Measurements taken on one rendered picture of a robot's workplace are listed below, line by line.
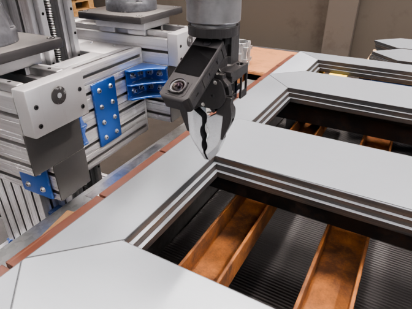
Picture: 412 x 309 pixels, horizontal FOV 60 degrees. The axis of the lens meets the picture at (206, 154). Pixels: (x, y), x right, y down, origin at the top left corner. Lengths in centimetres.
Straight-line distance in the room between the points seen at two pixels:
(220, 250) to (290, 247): 26
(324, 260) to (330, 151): 21
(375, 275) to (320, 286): 26
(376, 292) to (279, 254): 22
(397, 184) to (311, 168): 14
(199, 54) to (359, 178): 36
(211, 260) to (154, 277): 27
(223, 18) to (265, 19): 432
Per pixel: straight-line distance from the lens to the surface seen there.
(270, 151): 72
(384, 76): 135
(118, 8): 112
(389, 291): 93
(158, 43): 107
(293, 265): 91
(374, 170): 72
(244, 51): 365
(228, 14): 50
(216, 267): 71
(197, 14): 50
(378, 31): 460
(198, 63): 49
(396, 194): 67
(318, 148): 76
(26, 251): 59
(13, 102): 71
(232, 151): 71
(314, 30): 468
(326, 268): 74
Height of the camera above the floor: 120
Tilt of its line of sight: 30 degrees down
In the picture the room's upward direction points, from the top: straight up
